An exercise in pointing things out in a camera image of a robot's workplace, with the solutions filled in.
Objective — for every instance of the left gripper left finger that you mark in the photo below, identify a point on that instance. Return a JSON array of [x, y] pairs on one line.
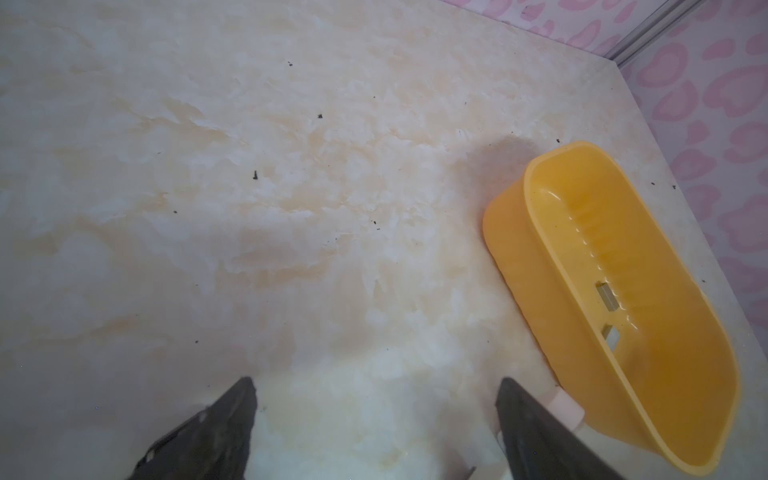
[[212, 444]]

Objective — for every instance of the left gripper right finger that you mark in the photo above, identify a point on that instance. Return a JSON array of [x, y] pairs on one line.
[[537, 445]]

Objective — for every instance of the yellow plastic tray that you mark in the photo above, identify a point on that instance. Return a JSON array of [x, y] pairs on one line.
[[625, 328]]

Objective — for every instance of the staple strip in tray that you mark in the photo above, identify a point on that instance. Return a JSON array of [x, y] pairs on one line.
[[607, 296], [611, 335]]

